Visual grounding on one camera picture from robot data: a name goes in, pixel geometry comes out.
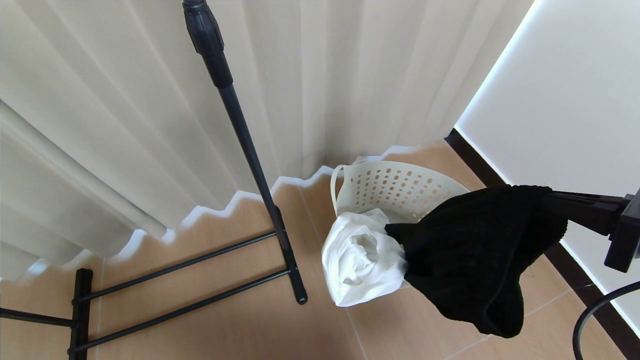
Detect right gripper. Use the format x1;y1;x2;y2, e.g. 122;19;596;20
604;187;640;274

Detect black shorts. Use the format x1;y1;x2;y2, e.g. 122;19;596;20
385;185;569;339

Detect white laundry basket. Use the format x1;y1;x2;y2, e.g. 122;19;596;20
330;160;471;227

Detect black clothes rack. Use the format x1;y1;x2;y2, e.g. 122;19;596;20
0;0;308;360

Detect white garment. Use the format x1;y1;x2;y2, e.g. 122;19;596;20
321;207;408;307

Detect beige curtain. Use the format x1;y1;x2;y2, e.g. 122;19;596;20
0;0;533;282

